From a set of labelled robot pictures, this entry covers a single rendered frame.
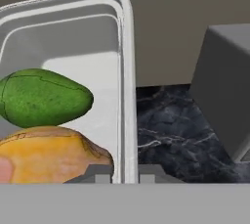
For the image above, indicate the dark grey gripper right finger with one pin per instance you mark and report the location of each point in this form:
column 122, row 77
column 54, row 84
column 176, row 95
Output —
column 150, row 170

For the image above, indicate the green avocado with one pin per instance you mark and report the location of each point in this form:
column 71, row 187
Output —
column 42, row 99

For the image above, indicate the white tupperware container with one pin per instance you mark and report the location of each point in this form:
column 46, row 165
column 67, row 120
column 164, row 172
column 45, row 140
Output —
column 81, row 52

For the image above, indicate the grey box-shaped appliance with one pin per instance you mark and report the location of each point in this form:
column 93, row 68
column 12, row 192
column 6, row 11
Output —
column 224, row 84

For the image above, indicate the yellow orange mango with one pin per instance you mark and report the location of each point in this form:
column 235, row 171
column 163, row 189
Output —
column 49, row 156

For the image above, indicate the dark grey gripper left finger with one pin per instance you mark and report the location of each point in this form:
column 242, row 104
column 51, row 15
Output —
column 97, row 170

